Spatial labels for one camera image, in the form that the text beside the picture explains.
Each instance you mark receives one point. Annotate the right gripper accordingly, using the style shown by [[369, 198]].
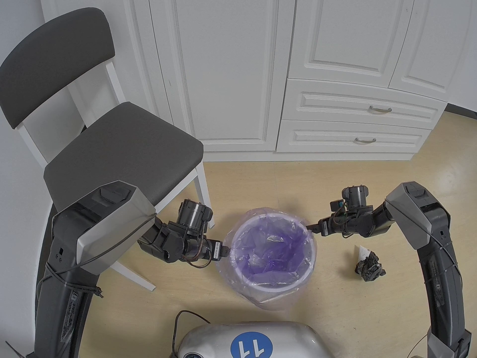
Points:
[[333, 226]]

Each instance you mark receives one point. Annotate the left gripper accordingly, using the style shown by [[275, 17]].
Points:
[[212, 252]]

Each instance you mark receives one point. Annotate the white printed paper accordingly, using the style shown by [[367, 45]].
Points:
[[362, 251]]

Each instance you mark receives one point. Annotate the purple plastic bag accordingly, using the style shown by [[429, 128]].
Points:
[[261, 237]]

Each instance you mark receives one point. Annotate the black plastic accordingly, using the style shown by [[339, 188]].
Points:
[[369, 267]]

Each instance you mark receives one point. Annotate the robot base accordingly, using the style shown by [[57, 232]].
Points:
[[290, 339]]

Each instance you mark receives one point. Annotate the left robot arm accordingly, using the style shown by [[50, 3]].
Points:
[[111, 218]]

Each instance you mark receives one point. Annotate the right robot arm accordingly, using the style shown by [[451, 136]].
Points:
[[417, 214]]

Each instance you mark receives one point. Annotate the white trash bin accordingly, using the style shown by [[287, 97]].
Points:
[[275, 286]]

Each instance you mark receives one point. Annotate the dark grey white chair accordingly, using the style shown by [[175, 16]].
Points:
[[111, 144]]

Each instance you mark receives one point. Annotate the white wardrobe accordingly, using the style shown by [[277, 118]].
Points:
[[231, 69]]

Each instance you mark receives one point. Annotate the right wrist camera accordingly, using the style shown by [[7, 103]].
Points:
[[336, 205]]

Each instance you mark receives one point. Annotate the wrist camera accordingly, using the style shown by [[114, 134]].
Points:
[[336, 205], [207, 216]]

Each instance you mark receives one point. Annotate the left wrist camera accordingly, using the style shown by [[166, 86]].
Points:
[[207, 216]]

